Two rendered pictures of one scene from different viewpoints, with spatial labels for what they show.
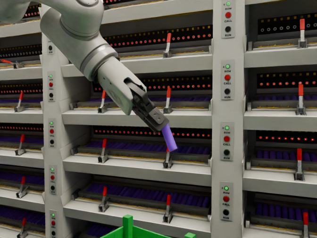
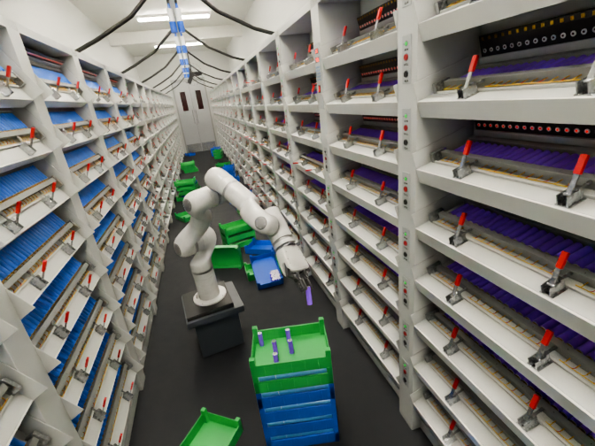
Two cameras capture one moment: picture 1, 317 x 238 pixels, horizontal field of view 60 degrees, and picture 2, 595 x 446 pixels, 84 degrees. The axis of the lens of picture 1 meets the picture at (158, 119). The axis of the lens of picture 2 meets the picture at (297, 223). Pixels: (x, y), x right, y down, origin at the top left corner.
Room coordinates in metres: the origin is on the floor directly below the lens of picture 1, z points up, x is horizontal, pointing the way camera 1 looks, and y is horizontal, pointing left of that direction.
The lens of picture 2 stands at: (-0.03, -0.82, 1.36)
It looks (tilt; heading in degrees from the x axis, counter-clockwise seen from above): 21 degrees down; 54
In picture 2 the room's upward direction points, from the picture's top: 7 degrees counter-clockwise
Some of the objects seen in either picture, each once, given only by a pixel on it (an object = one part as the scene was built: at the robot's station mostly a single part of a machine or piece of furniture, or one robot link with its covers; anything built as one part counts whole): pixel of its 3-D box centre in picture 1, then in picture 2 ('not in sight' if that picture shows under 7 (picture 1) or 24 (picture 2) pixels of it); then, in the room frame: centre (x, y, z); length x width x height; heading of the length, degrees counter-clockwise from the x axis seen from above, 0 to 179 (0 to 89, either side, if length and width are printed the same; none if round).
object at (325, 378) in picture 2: not in sight; (292, 361); (0.52, 0.08, 0.36); 0.30 x 0.20 x 0.08; 145
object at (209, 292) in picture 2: not in sight; (206, 282); (0.52, 0.89, 0.40); 0.19 x 0.19 x 0.18
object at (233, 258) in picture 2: not in sight; (224, 257); (0.99, 1.72, 0.10); 0.30 x 0.08 x 0.20; 132
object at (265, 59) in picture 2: not in sight; (282, 153); (1.74, 1.69, 0.87); 0.20 x 0.09 x 1.74; 158
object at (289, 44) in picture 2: not in sight; (305, 165); (1.48, 1.05, 0.87); 0.20 x 0.09 x 1.74; 158
